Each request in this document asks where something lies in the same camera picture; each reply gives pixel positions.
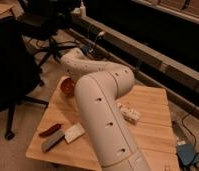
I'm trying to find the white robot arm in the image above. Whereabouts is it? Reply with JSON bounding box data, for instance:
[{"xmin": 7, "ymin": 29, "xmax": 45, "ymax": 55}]
[{"xmin": 61, "ymin": 48, "xmax": 151, "ymax": 171}]

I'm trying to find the white tube package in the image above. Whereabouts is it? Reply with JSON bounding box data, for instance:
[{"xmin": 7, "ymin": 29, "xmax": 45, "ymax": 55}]
[{"xmin": 118, "ymin": 103, "xmax": 140, "ymax": 124}]

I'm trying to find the white sponge block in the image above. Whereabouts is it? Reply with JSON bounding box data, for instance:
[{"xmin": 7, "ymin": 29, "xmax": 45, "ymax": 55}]
[{"xmin": 64, "ymin": 123, "xmax": 85, "ymax": 143}]

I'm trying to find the red chili pepper toy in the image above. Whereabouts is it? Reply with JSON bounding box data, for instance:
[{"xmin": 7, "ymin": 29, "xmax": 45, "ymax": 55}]
[{"xmin": 39, "ymin": 124, "xmax": 62, "ymax": 138}]

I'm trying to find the white spray bottle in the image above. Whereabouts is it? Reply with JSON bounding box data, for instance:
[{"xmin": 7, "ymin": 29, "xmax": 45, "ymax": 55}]
[{"xmin": 80, "ymin": 0, "xmax": 86, "ymax": 17}]

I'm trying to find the black office chair near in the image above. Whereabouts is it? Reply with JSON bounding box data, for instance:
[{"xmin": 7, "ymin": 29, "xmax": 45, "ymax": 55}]
[{"xmin": 0, "ymin": 16, "xmax": 48, "ymax": 140}]

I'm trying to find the black office chair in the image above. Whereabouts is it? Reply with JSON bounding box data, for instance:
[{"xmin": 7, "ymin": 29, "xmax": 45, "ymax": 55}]
[
  {"xmin": 0, "ymin": 16, "xmax": 48, "ymax": 140},
  {"xmin": 17, "ymin": 0, "xmax": 81, "ymax": 67}
]

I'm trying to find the black office chair far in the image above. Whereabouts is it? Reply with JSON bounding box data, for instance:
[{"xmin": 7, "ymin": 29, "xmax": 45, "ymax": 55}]
[{"xmin": 17, "ymin": 0, "xmax": 81, "ymax": 67}]

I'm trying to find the blue device on floor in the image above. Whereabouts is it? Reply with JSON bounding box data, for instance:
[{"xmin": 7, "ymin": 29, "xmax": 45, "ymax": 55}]
[{"xmin": 176, "ymin": 143, "xmax": 199, "ymax": 166}]

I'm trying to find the power strip with cables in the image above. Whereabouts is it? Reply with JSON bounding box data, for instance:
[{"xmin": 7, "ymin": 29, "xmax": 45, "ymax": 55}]
[{"xmin": 81, "ymin": 31, "xmax": 105, "ymax": 60}]

